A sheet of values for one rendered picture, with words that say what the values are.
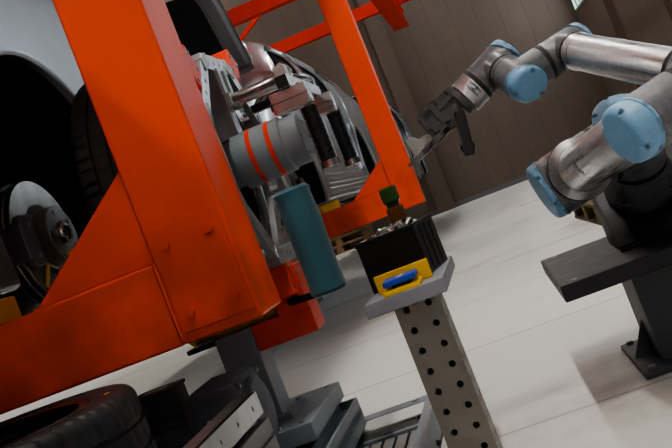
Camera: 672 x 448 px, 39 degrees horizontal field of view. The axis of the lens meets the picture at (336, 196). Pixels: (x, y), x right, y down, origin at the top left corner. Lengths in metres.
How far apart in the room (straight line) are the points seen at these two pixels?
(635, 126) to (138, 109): 0.89
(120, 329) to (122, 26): 0.56
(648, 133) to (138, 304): 0.96
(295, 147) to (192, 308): 0.66
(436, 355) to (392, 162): 3.89
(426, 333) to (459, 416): 0.19
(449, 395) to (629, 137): 0.69
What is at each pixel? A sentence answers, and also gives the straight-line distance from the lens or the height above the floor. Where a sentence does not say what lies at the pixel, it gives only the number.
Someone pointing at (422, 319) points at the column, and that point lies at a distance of 2.06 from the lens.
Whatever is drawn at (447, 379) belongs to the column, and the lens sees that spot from 2.08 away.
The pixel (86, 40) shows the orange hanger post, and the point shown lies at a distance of 1.83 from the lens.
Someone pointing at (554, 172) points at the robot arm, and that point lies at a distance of 2.27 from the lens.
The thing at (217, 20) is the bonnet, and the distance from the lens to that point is 5.75.
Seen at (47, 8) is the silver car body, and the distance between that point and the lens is 2.87.
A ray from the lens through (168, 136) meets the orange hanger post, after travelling 1.76.
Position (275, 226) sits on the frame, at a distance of 2.52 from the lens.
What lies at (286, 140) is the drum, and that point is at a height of 0.85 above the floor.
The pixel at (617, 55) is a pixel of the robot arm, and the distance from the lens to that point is 2.06.
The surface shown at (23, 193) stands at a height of 0.98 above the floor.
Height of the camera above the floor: 0.64
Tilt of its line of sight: 1 degrees up
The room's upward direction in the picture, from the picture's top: 21 degrees counter-clockwise
